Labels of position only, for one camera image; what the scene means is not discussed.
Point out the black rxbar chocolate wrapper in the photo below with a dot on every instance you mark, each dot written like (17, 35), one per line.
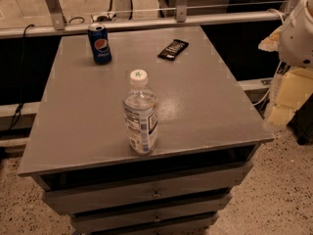
(173, 50)

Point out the blue pepsi can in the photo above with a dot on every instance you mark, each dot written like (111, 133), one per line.
(99, 42)

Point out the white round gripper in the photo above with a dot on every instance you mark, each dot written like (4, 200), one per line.
(297, 38)

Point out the metal railing frame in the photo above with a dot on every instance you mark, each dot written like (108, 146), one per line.
(66, 17)

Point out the grey drawer cabinet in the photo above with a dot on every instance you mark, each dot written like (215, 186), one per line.
(79, 152)

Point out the clear plastic water bottle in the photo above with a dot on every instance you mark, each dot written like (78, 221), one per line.
(140, 113)

